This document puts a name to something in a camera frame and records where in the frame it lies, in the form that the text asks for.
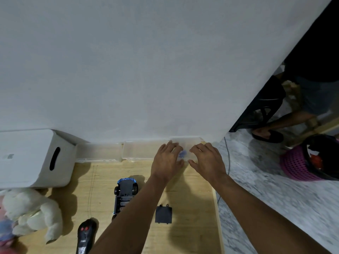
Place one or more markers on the person's right hand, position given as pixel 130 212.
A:
pixel 209 163

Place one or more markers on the person's left hand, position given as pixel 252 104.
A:
pixel 164 162

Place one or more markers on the person's left thumb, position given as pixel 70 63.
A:
pixel 180 164

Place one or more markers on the person's right thumb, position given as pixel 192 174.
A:
pixel 192 164

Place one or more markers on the clear plastic box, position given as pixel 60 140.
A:
pixel 98 153
pixel 140 150
pixel 188 145

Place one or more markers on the person's left forearm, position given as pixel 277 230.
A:
pixel 132 216

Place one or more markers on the person's right forearm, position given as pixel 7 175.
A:
pixel 262 222

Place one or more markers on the small blue part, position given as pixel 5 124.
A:
pixel 182 154

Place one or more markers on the black battery cover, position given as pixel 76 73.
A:
pixel 163 214

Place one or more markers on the blue toy car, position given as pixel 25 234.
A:
pixel 124 193

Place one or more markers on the black slipper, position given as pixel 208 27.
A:
pixel 271 136

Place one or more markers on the black plastic chair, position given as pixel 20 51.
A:
pixel 267 103

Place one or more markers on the pink plastic basket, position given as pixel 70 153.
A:
pixel 291 163

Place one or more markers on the black remote control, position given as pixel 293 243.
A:
pixel 85 236

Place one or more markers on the black bag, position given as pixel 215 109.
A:
pixel 327 153

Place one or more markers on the white storage bin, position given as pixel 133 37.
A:
pixel 29 158

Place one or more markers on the white plush toy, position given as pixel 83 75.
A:
pixel 29 211

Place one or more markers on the pink and blue plush toy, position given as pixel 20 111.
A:
pixel 5 232

